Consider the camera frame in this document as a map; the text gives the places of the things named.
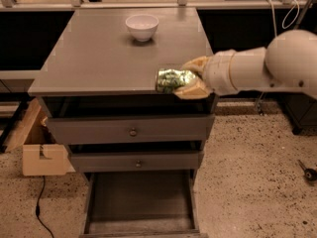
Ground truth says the white hanging cable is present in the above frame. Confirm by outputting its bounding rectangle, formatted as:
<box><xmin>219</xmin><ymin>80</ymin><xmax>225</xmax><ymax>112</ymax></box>
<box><xmin>265</xmin><ymin>0</ymin><xmax>301</xmax><ymax>38</ymax></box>

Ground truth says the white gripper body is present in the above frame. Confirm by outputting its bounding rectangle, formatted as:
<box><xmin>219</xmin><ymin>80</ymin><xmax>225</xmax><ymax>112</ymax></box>
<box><xmin>203</xmin><ymin>50</ymin><xmax>238</xmax><ymax>96</ymax></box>

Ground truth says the black floor cable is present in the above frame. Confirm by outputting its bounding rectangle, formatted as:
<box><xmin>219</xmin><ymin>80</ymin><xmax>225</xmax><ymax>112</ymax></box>
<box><xmin>35</xmin><ymin>176</ymin><xmax>55</xmax><ymax>238</ymax></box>

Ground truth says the grey metal rail frame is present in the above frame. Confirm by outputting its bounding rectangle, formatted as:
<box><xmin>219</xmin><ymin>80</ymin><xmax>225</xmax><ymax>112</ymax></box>
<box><xmin>1</xmin><ymin>0</ymin><xmax>316</xmax><ymax>82</ymax></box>

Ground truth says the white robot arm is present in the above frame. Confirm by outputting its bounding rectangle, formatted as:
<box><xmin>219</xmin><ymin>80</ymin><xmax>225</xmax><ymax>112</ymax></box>
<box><xmin>174</xmin><ymin>30</ymin><xmax>317</xmax><ymax>99</ymax></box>

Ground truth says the grey top drawer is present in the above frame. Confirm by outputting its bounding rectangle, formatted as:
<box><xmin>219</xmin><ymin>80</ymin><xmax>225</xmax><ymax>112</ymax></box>
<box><xmin>47</xmin><ymin>115</ymin><xmax>214</xmax><ymax>145</ymax></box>

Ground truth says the grey wooden cabinet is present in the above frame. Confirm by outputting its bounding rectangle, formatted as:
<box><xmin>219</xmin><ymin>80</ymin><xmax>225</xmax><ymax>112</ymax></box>
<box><xmin>27</xmin><ymin>6</ymin><xmax>228</xmax><ymax>238</ymax></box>

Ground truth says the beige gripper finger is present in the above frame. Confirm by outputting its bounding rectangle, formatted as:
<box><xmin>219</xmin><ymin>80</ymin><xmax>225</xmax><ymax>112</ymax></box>
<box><xmin>174</xmin><ymin>78</ymin><xmax>211</xmax><ymax>100</ymax></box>
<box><xmin>180</xmin><ymin>56</ymin><xmax>210</xmax><ymax>77</ymax></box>

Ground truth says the white ceramic bowl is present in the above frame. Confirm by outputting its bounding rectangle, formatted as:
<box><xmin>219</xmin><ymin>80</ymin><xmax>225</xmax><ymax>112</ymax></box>
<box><xmin>126</xmin><ymin>14</ymin><xmax>159</xmax><ymax>42</ymax></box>

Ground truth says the grey open bottom drawer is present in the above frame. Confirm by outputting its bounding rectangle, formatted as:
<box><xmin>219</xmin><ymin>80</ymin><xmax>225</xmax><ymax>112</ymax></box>
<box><xmin>78</xmin><ymin>171</ymin><xmax>209</xmax><ymax>238</ymax></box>

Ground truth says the black tool on floor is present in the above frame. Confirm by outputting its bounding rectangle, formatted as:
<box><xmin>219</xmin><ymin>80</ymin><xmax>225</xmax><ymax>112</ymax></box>
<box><xmin>298</xmin><ymin>161</ymin><xmax>317</xmax><ymax>181</ymax></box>

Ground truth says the dark side cabinet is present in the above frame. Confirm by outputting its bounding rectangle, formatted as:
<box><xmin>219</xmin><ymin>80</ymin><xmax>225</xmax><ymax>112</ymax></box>
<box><xmin>283</xmin><ymin>93</ymin><xmax>317</xmax><ymax>135</ymax></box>

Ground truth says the crushed green can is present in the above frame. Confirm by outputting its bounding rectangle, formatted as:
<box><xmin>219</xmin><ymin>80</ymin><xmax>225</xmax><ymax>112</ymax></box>
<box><xmin>156</xmin><ymin>68</ymin><xmax>197</xmax><ymax>93</ymax></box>

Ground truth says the grey middle drawer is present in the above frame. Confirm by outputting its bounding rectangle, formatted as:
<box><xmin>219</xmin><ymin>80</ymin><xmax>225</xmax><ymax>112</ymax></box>
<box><xmin>70</xmin><ymin>151</ymin><xmax>204</xmax><ymax>173</ymax></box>

